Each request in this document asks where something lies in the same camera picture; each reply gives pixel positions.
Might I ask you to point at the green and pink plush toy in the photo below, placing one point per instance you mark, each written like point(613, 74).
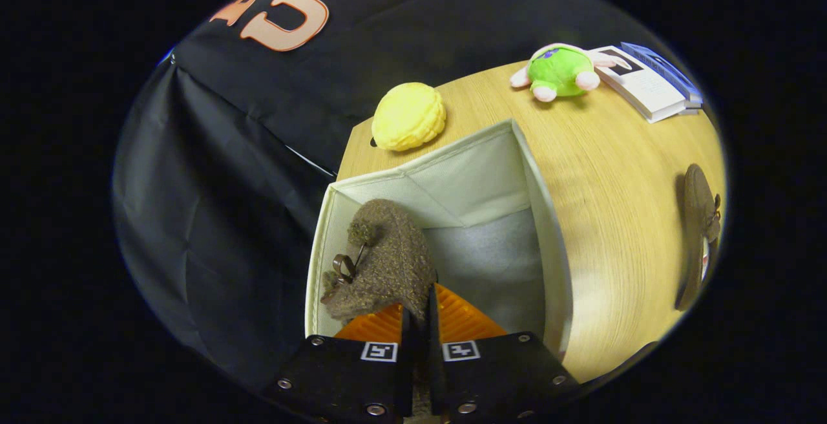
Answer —
point(559, 72)

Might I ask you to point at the black backdrop cloth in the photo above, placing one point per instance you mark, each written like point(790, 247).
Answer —
point(226, 217)

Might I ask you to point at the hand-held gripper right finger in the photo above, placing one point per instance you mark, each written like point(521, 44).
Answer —
point(434, 359)

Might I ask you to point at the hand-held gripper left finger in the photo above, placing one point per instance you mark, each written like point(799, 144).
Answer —
point(407, 359)

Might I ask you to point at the blue book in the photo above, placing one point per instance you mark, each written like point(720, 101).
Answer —
point(665, 68)

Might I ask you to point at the white paperback book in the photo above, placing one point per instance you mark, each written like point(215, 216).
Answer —
point(646, 84)

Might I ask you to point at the yellow round plush toy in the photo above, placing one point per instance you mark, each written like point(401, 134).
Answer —
point(408, 117)

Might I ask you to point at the grey fabric storage box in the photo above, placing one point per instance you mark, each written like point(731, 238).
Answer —
point(478, 185)

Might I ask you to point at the brown fuzzy shoe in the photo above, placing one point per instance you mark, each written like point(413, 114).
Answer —
point(387, 262)
point(698, 217)

